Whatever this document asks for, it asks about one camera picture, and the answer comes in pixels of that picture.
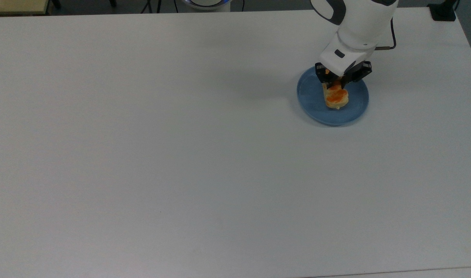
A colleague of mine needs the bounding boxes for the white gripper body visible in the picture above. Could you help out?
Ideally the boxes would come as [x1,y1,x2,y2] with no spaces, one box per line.
[319,33,375,76]

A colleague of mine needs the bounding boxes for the blue plastic plate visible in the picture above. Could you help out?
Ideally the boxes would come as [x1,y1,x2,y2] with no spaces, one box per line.
[296,66,370,127]

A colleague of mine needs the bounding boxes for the wooden desk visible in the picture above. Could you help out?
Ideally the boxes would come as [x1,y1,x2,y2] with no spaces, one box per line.
[0,0,51,16]

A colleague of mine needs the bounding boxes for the black table clamp block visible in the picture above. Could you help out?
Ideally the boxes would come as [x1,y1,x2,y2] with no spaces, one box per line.
[427,0,459,22]

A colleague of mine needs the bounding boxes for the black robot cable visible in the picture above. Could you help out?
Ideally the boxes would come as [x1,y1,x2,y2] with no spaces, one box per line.
[375,17,397,51]

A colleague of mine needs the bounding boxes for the black tripod legs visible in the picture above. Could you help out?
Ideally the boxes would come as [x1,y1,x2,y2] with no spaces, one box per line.
[141,0,163,14]

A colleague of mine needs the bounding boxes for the yellow bread with orange topping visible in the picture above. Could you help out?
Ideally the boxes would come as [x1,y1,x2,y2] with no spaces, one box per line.
[322,69,350,111]

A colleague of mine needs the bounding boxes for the white robot base blue ring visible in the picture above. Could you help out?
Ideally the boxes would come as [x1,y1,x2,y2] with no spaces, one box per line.
[182,0,233,12]

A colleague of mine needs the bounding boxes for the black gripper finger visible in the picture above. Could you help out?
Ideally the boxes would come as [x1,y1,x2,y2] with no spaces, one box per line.
[340,61,373,88]
[315,62,335,92]

